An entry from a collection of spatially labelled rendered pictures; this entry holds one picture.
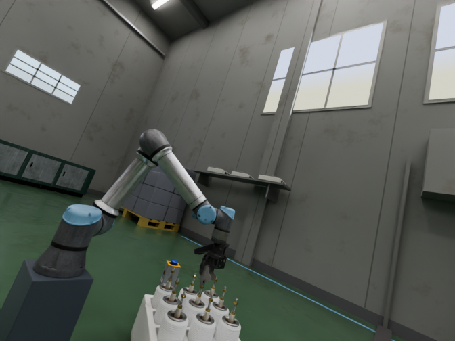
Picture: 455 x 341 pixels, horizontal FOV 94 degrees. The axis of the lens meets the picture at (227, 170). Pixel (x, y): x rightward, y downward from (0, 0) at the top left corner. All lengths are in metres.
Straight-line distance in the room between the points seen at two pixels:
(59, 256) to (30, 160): 4.93
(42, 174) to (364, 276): 5.93
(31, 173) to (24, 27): 3.88
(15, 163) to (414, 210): 6.50
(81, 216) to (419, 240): 3.15
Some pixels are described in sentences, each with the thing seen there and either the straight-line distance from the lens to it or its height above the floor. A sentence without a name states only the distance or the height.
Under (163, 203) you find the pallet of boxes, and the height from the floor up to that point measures 0.48.
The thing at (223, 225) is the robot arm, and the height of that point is 0.61.
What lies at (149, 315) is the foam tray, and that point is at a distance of 1.11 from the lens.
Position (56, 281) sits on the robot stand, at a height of 0.30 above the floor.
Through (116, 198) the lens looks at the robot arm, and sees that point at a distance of 1.05.
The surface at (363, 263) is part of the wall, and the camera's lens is 3.26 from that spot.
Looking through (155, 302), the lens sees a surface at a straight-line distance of 1.18.
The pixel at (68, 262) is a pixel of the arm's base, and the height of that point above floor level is 0.35.
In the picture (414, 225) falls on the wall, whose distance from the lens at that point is 3.29.
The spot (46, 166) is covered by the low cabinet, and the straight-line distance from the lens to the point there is 5.88.
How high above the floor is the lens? 0.67
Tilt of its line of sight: 11 degrees up
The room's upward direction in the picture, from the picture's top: 17 degrees clockwise
